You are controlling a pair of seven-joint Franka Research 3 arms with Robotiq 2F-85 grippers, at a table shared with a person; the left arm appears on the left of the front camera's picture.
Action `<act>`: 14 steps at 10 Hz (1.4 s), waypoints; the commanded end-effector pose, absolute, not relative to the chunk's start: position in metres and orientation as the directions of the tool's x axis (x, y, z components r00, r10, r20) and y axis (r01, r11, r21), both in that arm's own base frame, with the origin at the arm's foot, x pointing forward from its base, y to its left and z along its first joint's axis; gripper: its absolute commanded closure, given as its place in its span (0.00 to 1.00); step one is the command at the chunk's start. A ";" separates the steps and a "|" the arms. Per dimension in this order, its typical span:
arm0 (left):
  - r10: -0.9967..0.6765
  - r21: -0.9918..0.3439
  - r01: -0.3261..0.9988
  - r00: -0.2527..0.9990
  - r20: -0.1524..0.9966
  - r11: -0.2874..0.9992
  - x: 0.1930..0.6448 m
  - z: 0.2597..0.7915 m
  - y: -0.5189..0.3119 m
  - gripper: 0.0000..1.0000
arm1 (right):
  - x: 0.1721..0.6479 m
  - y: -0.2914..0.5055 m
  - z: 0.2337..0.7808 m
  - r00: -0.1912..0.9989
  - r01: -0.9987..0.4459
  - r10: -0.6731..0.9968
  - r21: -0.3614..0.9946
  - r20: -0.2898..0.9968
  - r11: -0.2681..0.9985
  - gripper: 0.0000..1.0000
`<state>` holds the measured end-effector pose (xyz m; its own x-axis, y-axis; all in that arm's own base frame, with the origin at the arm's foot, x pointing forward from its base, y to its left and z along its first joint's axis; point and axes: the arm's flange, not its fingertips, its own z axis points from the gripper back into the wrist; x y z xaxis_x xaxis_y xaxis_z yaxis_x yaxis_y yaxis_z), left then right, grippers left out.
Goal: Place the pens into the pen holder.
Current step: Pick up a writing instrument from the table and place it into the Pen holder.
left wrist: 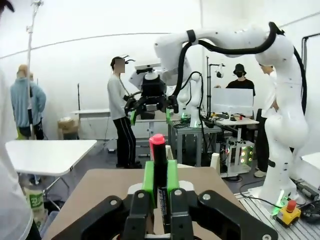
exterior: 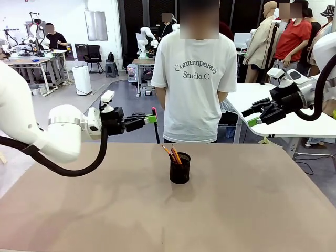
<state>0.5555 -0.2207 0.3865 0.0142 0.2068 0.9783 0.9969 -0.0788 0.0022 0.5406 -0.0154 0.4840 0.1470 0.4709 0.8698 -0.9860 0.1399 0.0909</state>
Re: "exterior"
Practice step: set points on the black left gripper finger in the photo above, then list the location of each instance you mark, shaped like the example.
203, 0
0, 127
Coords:
136, 117
151, 119

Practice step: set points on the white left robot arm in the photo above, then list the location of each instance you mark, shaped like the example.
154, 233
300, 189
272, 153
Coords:
63, 131

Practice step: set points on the small white desk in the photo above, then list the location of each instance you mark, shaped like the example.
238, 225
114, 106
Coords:
59, 52

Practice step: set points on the mannequin in beige coat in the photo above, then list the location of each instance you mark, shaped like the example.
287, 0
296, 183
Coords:
258, 44

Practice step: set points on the black light stand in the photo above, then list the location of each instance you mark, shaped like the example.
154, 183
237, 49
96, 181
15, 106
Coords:
270, 52

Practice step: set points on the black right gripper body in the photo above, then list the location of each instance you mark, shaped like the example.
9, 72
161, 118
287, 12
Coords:
288, 98

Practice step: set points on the grey metal wall panel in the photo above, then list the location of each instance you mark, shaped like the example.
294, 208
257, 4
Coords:
95, 26

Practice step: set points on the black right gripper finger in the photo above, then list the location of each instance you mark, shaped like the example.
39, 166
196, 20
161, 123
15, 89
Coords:
273, 115
258, 106

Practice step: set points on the person in black top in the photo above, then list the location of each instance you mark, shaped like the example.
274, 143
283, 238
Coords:
315, 29

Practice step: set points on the person's left forearm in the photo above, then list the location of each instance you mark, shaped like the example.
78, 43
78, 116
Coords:
223, 96

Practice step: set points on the computer tower with coloured lights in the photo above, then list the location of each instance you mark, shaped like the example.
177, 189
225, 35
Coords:
132, 73

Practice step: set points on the white robot with red part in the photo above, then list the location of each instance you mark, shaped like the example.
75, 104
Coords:
36, 31

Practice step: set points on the grey storage bin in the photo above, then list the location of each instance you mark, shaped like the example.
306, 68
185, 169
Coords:
147, 92

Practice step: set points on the white air purifier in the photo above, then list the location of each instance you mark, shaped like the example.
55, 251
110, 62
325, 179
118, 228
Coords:
82, 80

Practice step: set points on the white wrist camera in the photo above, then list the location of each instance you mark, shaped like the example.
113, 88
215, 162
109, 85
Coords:
275, 72
108, 95

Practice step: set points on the wood top work table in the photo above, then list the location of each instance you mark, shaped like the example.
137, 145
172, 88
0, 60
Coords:
26, 61

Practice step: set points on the blue plastic box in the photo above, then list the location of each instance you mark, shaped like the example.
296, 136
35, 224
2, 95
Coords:
230, 132

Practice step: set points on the person in white T-shirt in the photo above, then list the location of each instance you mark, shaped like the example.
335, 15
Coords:
194, 105

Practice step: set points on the black office chair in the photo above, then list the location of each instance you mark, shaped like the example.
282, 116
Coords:
93, 52

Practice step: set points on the operator in black clothes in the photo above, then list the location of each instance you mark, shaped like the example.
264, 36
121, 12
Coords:
164, 29

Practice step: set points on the black mesh pen holder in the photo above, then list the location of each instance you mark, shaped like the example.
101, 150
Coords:
179, 173

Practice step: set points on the white monitor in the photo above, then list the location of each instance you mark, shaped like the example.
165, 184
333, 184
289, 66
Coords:
241, 39

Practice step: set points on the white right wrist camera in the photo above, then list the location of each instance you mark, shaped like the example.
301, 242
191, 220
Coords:
275, 72

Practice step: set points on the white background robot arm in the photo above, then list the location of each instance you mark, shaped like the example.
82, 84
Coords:
143, 34
175, 26

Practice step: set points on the stacked dark plastic stools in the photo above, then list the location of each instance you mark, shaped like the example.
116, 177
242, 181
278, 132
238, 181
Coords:
111, 69

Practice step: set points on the black pen with pink cap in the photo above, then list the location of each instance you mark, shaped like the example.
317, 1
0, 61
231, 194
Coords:
157, 131

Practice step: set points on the black backpack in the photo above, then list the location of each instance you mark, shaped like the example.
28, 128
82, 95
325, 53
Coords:
111, 57

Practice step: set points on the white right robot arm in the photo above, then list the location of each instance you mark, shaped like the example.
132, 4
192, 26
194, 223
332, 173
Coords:
309, 89

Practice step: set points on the mannequin in dark red top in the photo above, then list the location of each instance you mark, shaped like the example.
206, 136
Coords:
227, 30

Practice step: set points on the yellow pencil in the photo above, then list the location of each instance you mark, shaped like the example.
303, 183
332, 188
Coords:
177, 155
166, 151

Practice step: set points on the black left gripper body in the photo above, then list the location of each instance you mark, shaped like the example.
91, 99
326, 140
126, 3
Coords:
114, 120

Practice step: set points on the dark grey cabinet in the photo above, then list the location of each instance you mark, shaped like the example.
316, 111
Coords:
81, 52

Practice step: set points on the seated person in black T-shirt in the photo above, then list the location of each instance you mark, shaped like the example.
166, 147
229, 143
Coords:
56, 39

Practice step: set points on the light wooden leg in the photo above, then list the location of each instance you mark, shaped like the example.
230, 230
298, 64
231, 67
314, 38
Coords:
2, 158

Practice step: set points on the clear plastic sheet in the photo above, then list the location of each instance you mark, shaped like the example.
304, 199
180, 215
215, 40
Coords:
229, 106

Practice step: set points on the lime green chair base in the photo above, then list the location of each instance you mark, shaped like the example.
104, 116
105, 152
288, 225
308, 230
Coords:
265, 140

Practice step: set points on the wood top robot table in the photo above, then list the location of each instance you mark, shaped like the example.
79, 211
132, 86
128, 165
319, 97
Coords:
143, 61

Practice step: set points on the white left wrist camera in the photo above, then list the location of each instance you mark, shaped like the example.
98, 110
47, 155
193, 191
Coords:
108, 95

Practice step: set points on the white desk with rounded corner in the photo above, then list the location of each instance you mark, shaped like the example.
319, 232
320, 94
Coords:
288, 130

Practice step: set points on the person's right forearm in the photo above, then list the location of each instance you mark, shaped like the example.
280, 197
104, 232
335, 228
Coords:
160, 97

